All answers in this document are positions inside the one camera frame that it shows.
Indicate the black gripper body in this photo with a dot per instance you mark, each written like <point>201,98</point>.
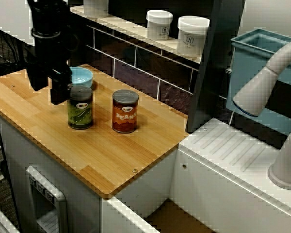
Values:
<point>51,53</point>

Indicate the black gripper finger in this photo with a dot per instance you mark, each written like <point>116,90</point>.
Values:
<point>60,89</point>
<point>37,80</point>

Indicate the green pea can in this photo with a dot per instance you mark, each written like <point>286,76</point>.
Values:
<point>80,111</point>

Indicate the orange beans can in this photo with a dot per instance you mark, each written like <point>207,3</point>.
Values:
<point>125,114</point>

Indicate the light blue bowl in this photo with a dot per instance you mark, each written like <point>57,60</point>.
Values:
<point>83,77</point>

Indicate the plain white plastic jar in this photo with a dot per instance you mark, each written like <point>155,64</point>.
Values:
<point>95,8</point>

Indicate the white toy kitchen cabinet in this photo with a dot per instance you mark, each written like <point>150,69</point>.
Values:
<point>19,150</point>

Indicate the dark tiled backsplash panel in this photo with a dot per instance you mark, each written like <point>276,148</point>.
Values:
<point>135,72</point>

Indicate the white jar with printed label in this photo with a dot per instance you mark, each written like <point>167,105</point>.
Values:
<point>192,36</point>
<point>159,26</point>

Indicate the grey dispenser panel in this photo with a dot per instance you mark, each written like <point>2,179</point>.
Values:
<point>61,206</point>

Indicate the dark grey upright panel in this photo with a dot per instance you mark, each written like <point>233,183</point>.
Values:
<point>215,60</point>

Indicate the teal blue box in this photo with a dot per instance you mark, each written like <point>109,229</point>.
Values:
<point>247,60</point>

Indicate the grey toy faucet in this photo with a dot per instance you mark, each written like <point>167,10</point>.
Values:
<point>254,94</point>

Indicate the white toy sink unit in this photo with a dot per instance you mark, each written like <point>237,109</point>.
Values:
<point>232,194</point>

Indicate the white metal frame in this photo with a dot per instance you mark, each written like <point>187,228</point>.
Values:
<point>0,218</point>

